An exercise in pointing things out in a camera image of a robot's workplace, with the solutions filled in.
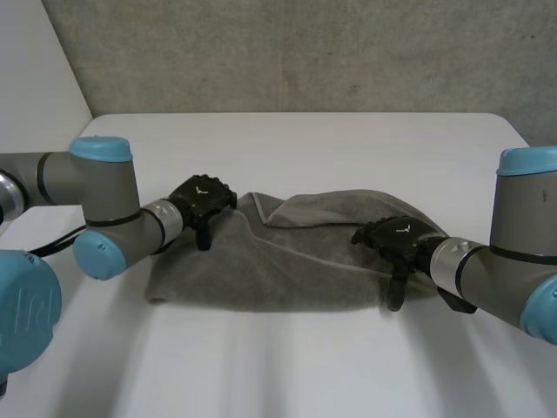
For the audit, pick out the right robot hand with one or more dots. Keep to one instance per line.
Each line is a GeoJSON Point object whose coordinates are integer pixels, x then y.
{"type": "Point", "coordinates": [398, 244]}

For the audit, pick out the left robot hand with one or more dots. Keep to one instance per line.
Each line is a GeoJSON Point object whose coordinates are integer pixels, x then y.
{"type": "Point", "coordinates": [198, 198]}

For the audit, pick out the grey towel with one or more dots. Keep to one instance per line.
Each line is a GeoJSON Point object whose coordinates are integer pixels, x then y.
{"type": "Point", "coordinates": [283, 261]}

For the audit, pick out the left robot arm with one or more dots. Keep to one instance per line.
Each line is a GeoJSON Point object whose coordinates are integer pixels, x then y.
{"type": "Point", "coordinates": [100, 204]}

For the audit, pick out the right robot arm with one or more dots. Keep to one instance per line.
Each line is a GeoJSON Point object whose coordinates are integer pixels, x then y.
{"type": "Point", "coordinates": [505, 257]}

